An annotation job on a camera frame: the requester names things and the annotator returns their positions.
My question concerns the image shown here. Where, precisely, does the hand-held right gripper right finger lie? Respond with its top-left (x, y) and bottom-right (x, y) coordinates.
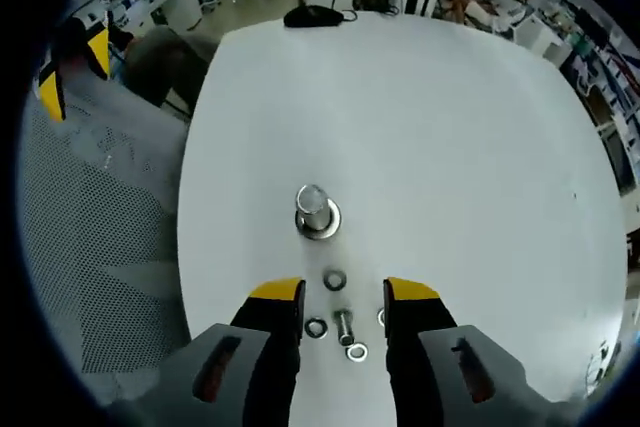
top-left (382, 276), bottom-right (556, 427)

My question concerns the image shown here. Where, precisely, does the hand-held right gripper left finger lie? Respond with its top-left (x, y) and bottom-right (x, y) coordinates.
top-left (159, 276), bottom-right (307, 427)

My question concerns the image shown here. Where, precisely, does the small steel threaded stud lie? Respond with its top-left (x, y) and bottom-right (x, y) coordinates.
top-left (331, 310), bottom-right (355, 347)

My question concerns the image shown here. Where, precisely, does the large steel threaded stud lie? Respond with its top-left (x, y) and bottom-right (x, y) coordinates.
top-left (294, 184), bottom-right (335, 236)

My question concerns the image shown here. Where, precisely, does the dark grey chair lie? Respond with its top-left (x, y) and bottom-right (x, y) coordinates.
top-left (122, 26), bottom-right (219, 121)

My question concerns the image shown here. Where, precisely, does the grey mesh office chair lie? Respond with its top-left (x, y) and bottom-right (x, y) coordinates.
top-left (19, 91), bottom-right (201, 403)

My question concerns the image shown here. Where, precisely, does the black computer mouse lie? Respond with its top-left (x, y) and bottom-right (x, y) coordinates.
top-left (283, 4), bottom-right (357, 29)

